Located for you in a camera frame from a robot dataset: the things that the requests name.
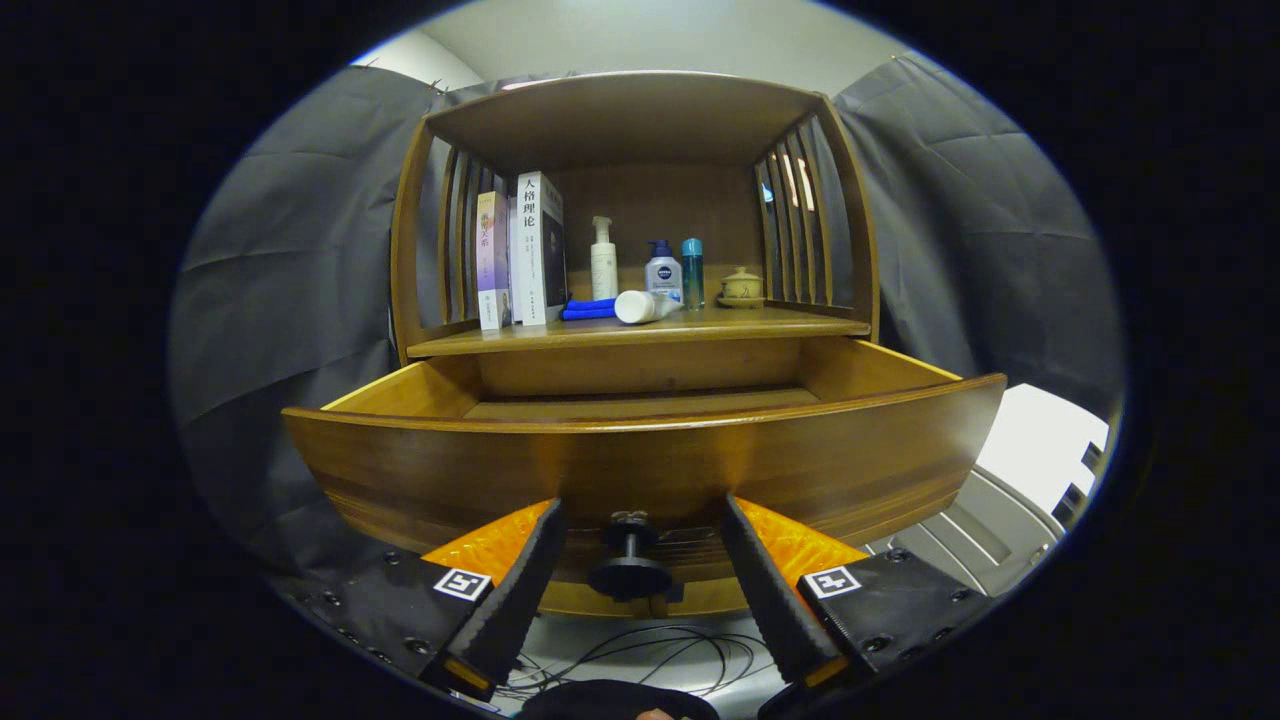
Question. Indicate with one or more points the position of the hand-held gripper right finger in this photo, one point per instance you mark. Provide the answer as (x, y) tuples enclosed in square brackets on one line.
[(775, 600)]

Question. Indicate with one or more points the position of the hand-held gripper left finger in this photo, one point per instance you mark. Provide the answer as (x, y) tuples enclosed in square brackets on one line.
[(515, 600)]

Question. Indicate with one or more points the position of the wooden drawer with black knob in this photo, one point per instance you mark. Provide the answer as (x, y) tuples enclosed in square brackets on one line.
[(650, 465)]

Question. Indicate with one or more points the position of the white squeeze tube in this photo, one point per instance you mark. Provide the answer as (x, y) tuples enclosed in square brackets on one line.
[(640, 306)]

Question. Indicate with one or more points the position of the grey ribbed panel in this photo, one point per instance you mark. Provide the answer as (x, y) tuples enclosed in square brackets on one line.
[(980, 540)]

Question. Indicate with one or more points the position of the blue folded cloth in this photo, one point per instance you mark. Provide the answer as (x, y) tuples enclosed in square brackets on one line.
[(588, 310)]

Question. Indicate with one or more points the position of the white flat panel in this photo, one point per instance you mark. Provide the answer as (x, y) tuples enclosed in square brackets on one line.
[(1035, 440)]

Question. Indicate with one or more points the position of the beige lidded teacup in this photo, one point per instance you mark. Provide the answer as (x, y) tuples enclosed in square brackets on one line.
[(741, 288)]

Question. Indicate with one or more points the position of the teal bottle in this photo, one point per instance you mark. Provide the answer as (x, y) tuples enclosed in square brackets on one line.
[(693, 275)]

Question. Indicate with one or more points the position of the purple book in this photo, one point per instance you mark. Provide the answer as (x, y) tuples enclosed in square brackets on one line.
[(493, 260)]

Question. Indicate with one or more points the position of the white pump bottle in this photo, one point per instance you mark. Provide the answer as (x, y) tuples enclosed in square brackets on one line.
[(604, 270)]

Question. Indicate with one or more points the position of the white bottle with blue cap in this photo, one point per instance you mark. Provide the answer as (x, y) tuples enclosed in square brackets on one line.
[(664, 275)]

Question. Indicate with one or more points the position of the thick white book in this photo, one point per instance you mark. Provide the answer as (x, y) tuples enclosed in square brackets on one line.
[(535, 250)]

